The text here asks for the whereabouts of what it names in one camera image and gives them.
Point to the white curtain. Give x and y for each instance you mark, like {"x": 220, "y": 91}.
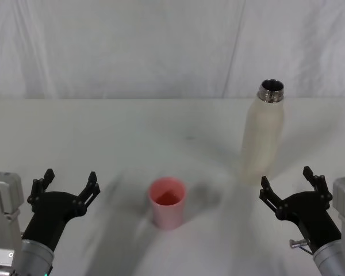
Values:
{"x": 132, "y": 43}

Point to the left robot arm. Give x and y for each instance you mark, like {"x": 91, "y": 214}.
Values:
{"x": 3, "y": 218}

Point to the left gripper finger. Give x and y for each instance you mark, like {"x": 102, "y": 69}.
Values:
{"x": 38, "y": 187}
{"x": 89, "y": 192}

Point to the cream vacuum bottle steel neck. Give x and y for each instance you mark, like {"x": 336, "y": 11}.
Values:
{"x": 261, "y": 138}

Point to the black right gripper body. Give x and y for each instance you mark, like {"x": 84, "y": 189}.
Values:
{"x": 313, "y": 212}

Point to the pink cup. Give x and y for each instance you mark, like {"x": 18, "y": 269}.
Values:
{"x": 166, "y": 212}

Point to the white table cloth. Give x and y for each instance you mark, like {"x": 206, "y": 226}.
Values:
{"x": 103, "y": 138}

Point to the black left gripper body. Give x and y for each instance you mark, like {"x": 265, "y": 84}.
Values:
{"x": 51, "y": 212}

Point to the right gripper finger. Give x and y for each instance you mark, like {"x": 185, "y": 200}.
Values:
{"x": 317, "y": 181}
{"x": 271, "y": 195}

